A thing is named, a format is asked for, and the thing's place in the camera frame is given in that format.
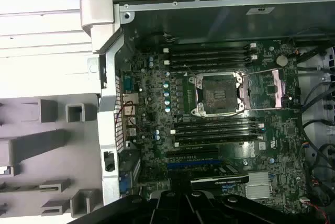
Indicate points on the round coin battery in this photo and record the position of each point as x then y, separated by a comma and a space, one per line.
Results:
282, 60

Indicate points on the green motherboard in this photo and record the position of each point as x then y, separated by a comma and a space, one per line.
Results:
282, 135

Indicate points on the RAM slot black clips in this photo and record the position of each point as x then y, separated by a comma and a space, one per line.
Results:
209, 65
214, 135
214, 122
209, 54

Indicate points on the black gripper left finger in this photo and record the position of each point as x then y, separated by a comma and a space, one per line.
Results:
167, 208

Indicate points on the white printed case label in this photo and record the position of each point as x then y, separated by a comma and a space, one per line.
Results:
260, 10

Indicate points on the black expansion slot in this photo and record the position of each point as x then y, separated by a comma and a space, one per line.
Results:
193, 153

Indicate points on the silver-topped capacitor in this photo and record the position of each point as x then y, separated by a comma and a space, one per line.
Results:
165, 85
166, 73
166, 94
167, 109
166, 102

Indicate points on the silver finned heat sink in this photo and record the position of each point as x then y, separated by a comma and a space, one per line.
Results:
257, 184

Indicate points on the CPU socket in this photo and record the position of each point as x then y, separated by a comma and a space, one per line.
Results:
217, 93

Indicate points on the black graphics card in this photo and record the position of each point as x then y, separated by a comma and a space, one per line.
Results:
222, 179

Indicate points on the grey plastic parts rack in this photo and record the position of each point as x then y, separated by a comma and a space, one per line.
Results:
78, 140

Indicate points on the blue-sleeved capacitor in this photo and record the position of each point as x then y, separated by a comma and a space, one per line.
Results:
151, 58
151, 64

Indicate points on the blue serial port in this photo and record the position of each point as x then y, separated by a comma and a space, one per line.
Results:
127, 84

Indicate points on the black and silver PC case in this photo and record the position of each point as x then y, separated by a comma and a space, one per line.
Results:
209, 25

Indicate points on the RAM slot white clips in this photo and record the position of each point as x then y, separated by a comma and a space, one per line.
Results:
209, 60
214, 141
214, 128
209, 48

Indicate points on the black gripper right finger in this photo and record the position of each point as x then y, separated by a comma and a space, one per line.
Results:
201, 208

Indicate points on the metal socket cover frame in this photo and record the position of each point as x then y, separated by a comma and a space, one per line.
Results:
278, 89

